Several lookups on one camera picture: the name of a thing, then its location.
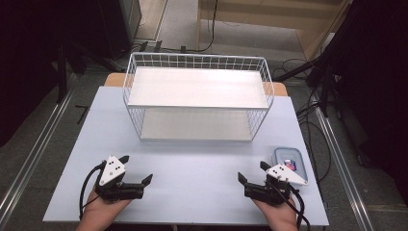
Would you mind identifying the black hanging cable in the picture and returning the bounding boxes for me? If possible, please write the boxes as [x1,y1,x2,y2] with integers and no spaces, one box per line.
[179,0,219,54]

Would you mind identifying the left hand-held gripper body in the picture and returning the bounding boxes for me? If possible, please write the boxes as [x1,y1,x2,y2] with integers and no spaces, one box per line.
[93,155,145,203]

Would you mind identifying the black floor cables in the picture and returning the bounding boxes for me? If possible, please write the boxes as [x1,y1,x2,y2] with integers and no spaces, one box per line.
[272,57,333,185]

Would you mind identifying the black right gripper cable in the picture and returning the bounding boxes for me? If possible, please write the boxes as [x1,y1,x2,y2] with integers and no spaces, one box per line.
[268,181,312,231]

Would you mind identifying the person's left hand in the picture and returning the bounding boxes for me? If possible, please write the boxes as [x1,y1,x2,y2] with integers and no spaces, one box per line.
[75,188,133,231]

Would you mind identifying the person's right hand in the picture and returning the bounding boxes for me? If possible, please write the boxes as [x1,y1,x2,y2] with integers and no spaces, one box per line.
[251,196,299,231]

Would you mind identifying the small red blue white packet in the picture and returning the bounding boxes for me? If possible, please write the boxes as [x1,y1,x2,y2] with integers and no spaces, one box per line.
[283,159,298,172]

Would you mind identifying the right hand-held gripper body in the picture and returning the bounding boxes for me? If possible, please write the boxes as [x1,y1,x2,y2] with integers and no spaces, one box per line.
[243,164,310,207]

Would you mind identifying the black cabinet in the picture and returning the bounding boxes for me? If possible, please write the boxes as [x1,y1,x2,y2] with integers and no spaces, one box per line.
[95,0,143,61]

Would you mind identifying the black tripod stand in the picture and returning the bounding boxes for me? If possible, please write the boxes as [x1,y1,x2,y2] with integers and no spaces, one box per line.
[54,35,128,105]
[272,52,344,118]

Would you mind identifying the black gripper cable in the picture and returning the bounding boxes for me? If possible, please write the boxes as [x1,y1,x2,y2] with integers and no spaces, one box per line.
[78,161,107,221]
[268,181,312,231]

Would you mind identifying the white wire shelf rack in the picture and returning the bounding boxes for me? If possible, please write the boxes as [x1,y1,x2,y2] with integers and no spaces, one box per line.
[122,51,276,142]

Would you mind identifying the wooden frame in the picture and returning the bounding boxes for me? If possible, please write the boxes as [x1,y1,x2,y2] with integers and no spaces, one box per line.
[195,0,352,62]

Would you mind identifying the clear plastic container blue lid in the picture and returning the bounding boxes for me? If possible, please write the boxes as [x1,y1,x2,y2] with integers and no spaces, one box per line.
[271,146,310,185]

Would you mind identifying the metal floor rail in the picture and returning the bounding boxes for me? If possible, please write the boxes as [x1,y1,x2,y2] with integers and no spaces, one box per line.
[0,86,78,220]
[314,105,375,231]

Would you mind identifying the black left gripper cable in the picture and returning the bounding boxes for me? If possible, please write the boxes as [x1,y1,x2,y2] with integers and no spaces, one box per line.
[78,161,107,221]

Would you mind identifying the black curtain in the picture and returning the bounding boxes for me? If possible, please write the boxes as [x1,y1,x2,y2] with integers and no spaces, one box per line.
[0,0,107,147]
[323,0,408,206]

